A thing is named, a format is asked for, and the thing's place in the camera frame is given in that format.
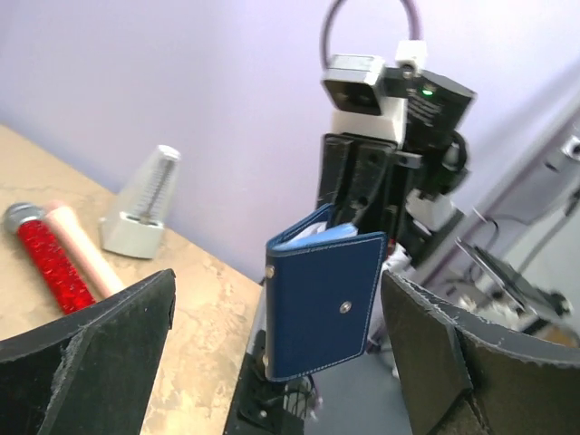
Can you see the red glitter microphone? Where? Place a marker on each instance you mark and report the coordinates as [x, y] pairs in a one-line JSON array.
[[26, 221]]

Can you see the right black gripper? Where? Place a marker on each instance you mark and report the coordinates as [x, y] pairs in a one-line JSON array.
[[393, 155]]

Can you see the blue leather card holder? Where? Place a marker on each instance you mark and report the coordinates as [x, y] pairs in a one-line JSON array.
[[319, 299]]

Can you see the white card in holder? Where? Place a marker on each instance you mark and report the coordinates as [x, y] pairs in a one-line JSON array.
[[320, 233]]

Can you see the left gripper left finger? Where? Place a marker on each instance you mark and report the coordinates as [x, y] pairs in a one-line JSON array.
[[90, 372]]

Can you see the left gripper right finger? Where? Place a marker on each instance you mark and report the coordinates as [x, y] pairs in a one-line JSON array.
[[461, 374]]

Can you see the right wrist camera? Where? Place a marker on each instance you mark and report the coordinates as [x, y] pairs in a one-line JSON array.
[[369, 97]]

